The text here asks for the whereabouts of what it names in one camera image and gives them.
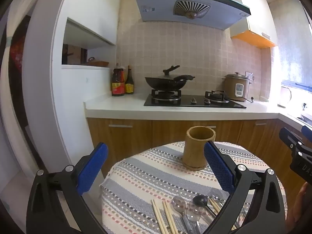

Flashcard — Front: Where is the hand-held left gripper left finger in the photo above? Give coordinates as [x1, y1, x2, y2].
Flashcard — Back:
[26, 142, 109, 234]

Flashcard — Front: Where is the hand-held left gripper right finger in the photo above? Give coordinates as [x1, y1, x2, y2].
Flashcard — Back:
[203, 141, 287, 234]

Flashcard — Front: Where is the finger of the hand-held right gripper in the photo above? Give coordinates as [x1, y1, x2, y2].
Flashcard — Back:
[301, 125, 312, 140]
[279, 127, 303, 150]

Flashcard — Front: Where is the bamboo utensil holder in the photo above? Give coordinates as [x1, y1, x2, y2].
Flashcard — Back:
[182, 126, 217, 171]

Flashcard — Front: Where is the clear plastic spoon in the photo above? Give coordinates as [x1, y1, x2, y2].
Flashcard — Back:
[186, 206, 203, 234]
[210, 188, 225, 203]
[172, 196, 194, 234]

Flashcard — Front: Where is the person's right hand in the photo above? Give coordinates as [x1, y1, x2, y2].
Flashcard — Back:
[292, 182, 312, 225]

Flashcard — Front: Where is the kitchen sink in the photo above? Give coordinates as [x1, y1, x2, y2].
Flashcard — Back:
[288, 112, 312, 128]

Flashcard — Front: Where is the black spoon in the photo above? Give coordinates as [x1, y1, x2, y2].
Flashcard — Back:
[192, 195, 218, 219]

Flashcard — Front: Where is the white kettle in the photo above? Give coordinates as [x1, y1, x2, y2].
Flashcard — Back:
[278, 85, 293, 109]

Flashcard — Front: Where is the wooden base cabinet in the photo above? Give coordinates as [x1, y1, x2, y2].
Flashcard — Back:
[86, 117, 312, 200]

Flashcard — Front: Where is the striped woven tablecloth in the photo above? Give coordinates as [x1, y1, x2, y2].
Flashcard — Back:
[100, 141, 285, 234]

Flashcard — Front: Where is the black gas stove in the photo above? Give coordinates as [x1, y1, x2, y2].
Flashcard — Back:
[144, 90, 246, 109]

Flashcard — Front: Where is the white kitchen counter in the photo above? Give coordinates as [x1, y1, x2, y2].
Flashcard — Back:
[84, 94, 312, 132]

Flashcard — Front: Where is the brown rice cooker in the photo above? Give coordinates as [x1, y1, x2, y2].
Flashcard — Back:
[222, 72, 251, 102]

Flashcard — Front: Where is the cooking oil bottle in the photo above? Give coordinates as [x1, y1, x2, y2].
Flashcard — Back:
[112, 63, 125, 97]

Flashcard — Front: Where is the frosted window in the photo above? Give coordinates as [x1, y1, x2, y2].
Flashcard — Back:
[278, 0, 312, 88]

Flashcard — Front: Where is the dark soy sauce bottle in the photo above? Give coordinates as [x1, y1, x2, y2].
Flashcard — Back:
[125, 65, 135, 95]

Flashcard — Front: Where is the black wok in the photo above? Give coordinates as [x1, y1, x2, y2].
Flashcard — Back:
[145, 74, 195, 91]

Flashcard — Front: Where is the wooden tray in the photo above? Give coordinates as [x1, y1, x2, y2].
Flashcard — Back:
[85, 60, 109, 67]

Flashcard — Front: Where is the grey range hood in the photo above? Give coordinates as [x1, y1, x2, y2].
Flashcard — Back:
[134, 0, 251, 31]

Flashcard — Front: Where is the cream and orange wall cabinet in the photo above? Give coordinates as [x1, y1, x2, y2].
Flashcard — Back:
[229, 0, 278, 48]

